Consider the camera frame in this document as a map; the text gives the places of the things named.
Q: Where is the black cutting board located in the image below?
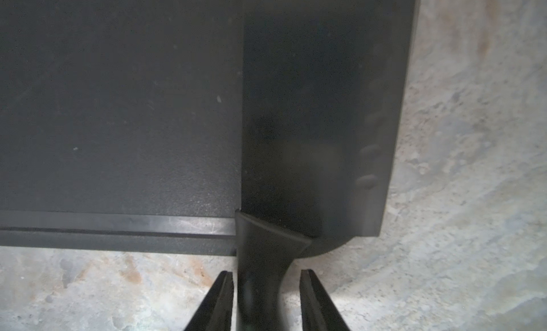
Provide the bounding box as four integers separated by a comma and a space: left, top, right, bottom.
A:
1, 0, 242, 255

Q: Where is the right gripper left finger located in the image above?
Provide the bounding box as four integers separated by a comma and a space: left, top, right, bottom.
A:
185, 271, 234, 331

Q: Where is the black kitchen knife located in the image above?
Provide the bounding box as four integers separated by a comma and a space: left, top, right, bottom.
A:
235, 0, 420, 330

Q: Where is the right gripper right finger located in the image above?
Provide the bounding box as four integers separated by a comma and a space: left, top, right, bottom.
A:
299, 269, 350, 331

